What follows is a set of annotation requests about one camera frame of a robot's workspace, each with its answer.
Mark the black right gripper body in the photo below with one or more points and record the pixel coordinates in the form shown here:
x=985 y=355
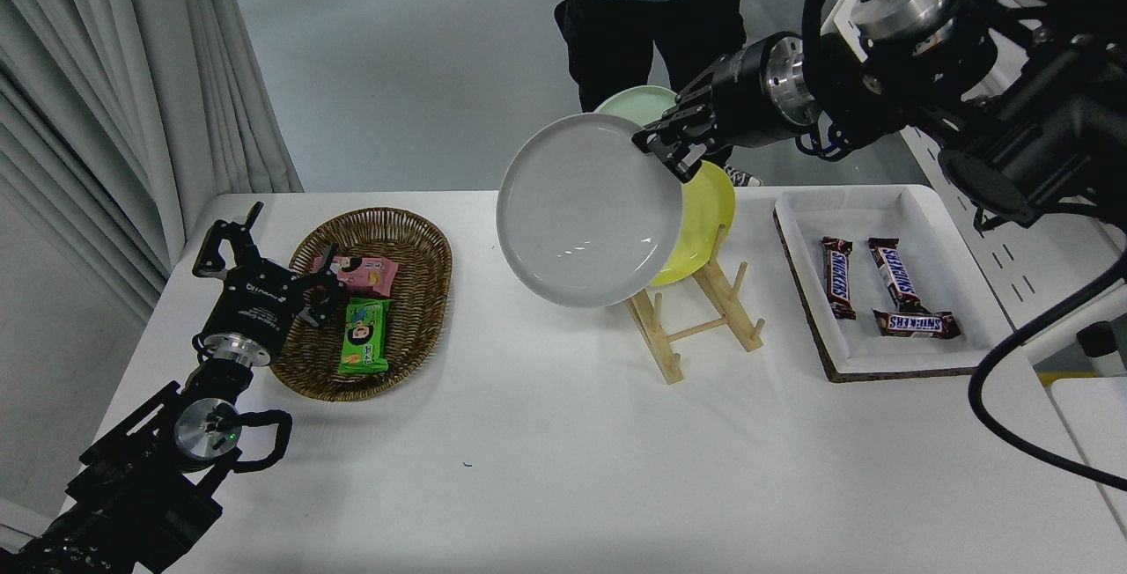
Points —
x=744 y=99

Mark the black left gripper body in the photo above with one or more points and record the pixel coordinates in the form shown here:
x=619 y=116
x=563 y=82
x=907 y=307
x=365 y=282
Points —
x=255 y=305

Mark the grey plate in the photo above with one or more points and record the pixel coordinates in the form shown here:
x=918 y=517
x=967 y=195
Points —
x=585 y=213

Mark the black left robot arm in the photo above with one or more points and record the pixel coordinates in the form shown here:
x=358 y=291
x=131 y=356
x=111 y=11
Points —
x=132 y=486

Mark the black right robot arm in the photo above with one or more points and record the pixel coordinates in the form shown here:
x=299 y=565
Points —
x=1039 y=134

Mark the pale green plate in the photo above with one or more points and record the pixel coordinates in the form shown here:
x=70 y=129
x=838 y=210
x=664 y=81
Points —
x=638 y=101

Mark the yellow plate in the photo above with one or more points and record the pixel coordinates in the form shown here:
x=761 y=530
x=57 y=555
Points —
x=704 y=222

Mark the wooden plate rack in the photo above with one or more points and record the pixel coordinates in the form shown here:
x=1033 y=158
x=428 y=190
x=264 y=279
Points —
x=656 y=336

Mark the pink snack pack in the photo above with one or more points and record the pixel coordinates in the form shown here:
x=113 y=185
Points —
x=368 y=273

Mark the green snack pack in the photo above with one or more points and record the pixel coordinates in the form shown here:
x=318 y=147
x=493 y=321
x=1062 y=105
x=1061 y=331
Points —
x=364 y=336

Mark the brown wicker basket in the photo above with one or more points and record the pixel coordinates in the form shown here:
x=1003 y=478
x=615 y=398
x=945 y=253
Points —
x=414 y=292

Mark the person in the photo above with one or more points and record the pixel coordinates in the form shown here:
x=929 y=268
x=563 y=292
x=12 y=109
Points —
x=651 y=19

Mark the white tray with cork base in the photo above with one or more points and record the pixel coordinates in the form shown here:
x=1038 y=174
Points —
x=880 y=213

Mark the brown Snickers bar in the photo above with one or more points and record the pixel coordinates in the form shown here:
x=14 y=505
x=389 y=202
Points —
x=839 y=279
x=895 y=273
x=916 y=323

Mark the white curtain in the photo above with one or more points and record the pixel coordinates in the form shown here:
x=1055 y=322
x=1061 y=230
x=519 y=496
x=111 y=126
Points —
x=132 y=72

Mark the white desk with perforated panel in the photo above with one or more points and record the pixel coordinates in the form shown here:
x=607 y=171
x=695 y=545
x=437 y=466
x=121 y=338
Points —
x=1012 y=266

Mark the white side table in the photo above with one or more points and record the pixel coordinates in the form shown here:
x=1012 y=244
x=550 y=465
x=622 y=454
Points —
x=1087 y=415

